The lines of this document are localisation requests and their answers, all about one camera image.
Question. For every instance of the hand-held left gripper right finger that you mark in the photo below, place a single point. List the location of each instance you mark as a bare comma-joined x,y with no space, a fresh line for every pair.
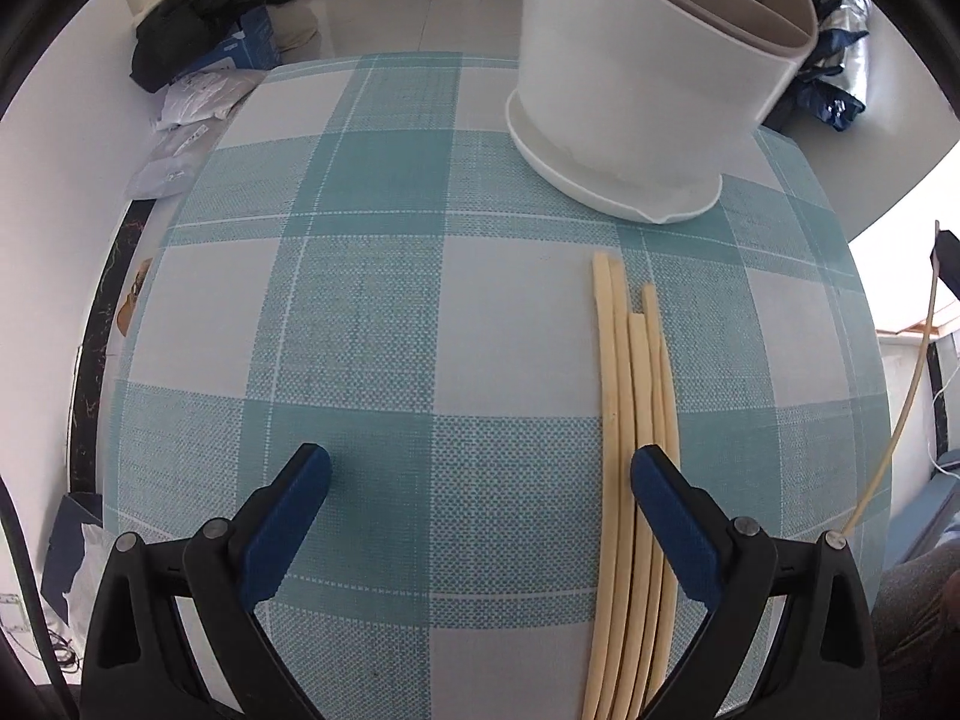
667,525

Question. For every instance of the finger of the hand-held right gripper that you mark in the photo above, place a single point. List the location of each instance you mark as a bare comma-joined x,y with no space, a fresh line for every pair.
949,277

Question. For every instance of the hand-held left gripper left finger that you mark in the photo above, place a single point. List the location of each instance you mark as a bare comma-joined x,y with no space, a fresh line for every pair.
289,517

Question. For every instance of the wooden chopstick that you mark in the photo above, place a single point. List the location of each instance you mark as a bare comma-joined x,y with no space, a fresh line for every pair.
606,360
639,390
624,375
911,390

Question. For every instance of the white utensil holder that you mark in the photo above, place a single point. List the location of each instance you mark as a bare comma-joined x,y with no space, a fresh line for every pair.
637,90

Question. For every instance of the white plastic bag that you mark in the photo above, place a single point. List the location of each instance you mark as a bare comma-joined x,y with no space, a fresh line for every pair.
90,577

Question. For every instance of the teal checked tablecloth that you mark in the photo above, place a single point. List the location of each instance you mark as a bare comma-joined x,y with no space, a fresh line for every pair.
360,315

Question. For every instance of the dark blue flat cardboard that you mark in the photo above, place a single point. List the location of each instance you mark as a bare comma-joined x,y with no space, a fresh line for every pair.
71,517

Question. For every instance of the blue grey cloth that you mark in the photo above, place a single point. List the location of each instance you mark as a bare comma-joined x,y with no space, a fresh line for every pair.
930,502

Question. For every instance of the silver navy folded umbrella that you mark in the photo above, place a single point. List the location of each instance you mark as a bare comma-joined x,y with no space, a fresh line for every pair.
840,52

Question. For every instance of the brown suede boots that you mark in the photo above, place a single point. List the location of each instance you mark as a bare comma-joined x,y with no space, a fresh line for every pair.
133,300

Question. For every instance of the person's grey trouser leg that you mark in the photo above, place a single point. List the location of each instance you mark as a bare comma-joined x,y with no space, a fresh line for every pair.
915,630

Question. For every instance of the black thin pole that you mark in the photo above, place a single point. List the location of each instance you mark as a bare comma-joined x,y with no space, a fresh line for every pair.
19,562

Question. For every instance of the grey plastic package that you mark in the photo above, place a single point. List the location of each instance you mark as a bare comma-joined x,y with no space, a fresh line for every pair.
176,161

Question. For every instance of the white plastic package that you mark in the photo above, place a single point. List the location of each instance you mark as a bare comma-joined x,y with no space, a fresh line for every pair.
202,97

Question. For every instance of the blue cardboard box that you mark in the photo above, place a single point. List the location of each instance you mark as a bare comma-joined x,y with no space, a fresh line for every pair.
240,45

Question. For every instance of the beige sack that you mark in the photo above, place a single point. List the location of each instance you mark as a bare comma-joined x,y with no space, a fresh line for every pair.
296,26

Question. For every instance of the black jacket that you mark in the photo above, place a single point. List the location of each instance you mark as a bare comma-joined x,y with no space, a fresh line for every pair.
210,0

